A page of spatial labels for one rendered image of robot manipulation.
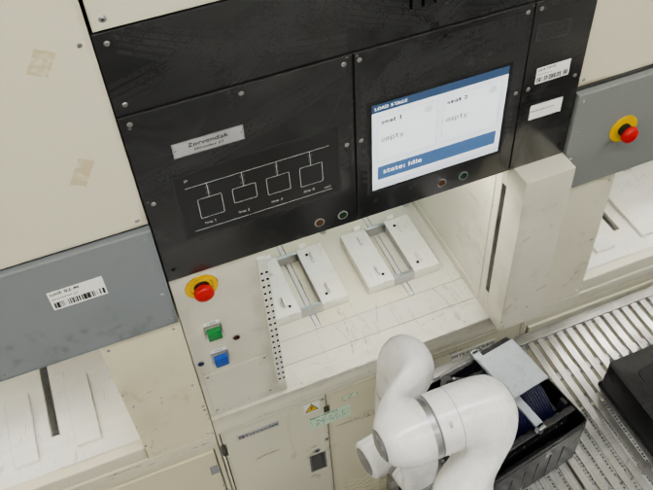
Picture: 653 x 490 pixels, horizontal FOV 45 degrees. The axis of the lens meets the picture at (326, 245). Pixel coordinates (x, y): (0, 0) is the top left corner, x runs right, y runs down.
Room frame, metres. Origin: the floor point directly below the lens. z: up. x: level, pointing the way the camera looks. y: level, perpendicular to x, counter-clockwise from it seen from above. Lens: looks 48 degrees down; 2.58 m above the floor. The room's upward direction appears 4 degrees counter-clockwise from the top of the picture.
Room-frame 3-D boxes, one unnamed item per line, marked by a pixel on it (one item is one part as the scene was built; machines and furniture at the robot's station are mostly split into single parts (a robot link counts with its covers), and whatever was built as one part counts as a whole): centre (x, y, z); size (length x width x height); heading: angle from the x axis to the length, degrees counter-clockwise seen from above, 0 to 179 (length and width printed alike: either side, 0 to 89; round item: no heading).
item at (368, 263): (1.47, -0.17, 0.89); 0.22 x 0.21 x 0.04; 19
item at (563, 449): (0.94, -0.38, 0.85); 0.28 x 0.28 x 0.17; 28
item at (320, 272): (1.38, 0.08, 0.89); 0.22 x 0.21 x 0.04; 19
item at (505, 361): (0.94, -0.38, 0.93); 0.24 x 0.20 x 0.32; 28
